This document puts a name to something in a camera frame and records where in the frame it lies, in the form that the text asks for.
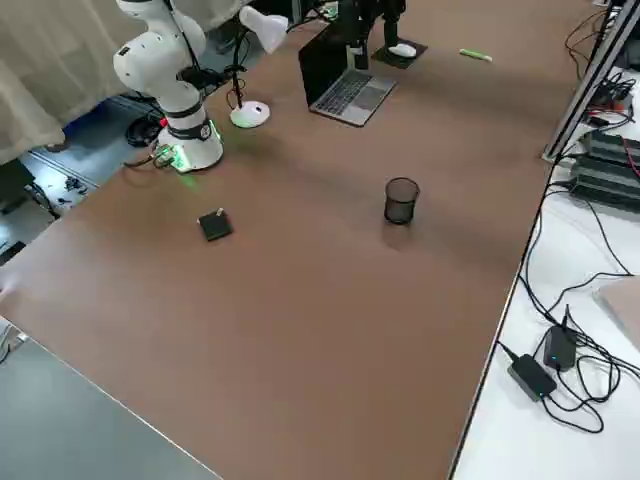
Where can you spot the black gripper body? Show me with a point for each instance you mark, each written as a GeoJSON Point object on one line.
{"type": "Point", "coordinates": [375, 7]}

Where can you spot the green pen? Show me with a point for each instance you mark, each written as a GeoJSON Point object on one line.
{"type": "Point", "coordinates": [475, 54]}

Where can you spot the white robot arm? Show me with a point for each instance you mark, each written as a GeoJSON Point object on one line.
{"type": "Point", "coordinates": [150, 65]}

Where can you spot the black mesh pen holder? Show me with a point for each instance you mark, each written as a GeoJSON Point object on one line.
{"type": "Point", "coordinates": [401, 205]}

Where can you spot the white computer mouse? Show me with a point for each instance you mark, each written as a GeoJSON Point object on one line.
{"type": "Point", "coordinates": [402, 50]}

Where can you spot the black mouse mat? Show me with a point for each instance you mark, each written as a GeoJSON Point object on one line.
{"type": "Point", "coordinates": [410, 61]}

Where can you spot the grey laptop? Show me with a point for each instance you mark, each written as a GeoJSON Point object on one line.
{"type": "Point", "coordinates": [350, 95]}

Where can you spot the white desk lamp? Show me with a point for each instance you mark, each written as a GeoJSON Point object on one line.
{"type": "Point", "coordinates": [262, 27]}

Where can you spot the small black square box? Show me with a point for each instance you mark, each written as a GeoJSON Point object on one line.
{"type": "Point", "coordinates": [216, 226]}

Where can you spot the black power supply box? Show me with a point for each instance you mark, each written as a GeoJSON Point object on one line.
{"type": "Point", "coordinates": [607, 147]}
{"type": "Point", "coordinates": [600, 185]}

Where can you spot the beige curtain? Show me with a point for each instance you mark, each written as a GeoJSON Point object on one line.
{"type": "Point", "coordinates": [45, 60]}

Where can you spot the black power adapter blue light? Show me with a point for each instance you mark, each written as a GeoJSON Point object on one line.
{"type": "Point", "coordinates": [561, 347]}

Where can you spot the grey flat slab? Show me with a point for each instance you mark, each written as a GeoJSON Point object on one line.
{"type": "Point", "coordinates": [622, 310]}

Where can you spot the aluminium camera post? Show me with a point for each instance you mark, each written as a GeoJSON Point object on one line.
{"type": "Point", "coordinates": [585, 85]}

